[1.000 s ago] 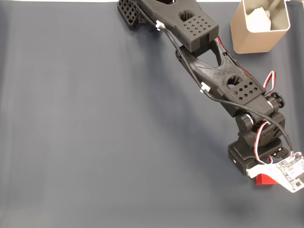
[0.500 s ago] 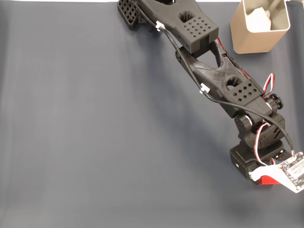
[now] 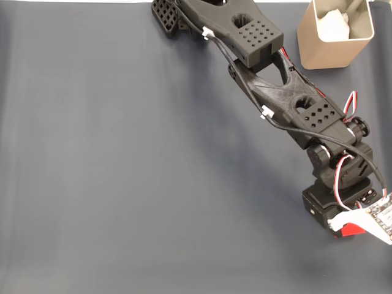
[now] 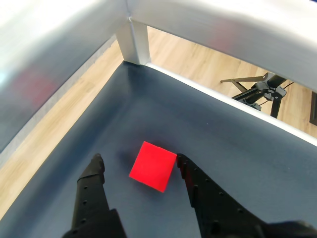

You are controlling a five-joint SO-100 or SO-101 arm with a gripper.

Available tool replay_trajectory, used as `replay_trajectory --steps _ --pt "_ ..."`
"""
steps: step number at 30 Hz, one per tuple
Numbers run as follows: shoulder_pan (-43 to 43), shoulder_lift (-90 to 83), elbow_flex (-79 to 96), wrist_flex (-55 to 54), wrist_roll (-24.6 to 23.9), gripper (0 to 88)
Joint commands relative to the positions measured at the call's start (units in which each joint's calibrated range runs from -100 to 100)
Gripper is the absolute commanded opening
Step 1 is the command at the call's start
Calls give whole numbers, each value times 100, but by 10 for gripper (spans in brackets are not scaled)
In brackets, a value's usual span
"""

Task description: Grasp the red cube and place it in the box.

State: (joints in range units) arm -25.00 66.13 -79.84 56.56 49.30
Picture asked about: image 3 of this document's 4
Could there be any red cube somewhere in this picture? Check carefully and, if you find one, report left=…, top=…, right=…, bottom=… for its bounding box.
left=333, top=222, right=367, bottom=239

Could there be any white crumpled paper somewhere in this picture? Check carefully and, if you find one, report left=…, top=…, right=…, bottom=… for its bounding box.
left=317, top=9, right=352, bottom=43

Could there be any beige metal box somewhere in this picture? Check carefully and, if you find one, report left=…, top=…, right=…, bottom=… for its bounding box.
left=296, top=0, right=376, bottom=70

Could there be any black camera cable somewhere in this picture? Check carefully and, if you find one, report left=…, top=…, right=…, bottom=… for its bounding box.
left=174, top=6, right=390, bottom=199

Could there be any white camera circuit board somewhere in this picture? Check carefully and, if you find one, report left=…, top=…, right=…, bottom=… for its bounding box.
left=326, top=192, right=392, bottom=246

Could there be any dark grey mat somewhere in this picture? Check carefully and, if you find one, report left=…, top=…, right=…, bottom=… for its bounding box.
left=0, top=2, right=392, bottom=294

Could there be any white red servo cable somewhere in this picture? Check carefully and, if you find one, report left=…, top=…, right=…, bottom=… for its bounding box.
left=335, top=91, right=360, bottom=213

